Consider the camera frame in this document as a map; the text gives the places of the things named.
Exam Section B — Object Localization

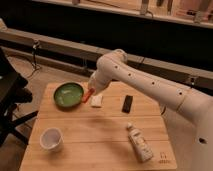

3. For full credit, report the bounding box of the red pepper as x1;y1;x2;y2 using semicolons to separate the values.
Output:
82;89;94;103

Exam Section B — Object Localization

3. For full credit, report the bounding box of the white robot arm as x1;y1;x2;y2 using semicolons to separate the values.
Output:
88;49;213;171

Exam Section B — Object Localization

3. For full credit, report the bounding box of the green ceramic bowl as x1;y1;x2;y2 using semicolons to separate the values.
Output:
53;82;84;108

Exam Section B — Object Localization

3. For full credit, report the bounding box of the white sponge block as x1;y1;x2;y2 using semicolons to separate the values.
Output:
91;94;103;107

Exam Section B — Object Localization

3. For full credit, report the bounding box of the black rectangular block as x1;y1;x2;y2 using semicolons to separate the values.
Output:
122;95;133;113

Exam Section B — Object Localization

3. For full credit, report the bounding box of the wooden folding table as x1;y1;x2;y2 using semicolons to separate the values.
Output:
20;82;177;171

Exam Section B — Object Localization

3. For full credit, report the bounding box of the white plastic cup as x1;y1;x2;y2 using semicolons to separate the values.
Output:
39;128;63;152

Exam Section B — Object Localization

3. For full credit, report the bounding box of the white squeeze bottle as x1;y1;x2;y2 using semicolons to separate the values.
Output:
126;123;154;163

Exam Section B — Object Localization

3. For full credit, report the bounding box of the black office chair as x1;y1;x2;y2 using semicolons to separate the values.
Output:
0;47;37;147

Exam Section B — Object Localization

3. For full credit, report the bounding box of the black cable on floor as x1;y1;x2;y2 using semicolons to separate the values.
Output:
26;40;42;80

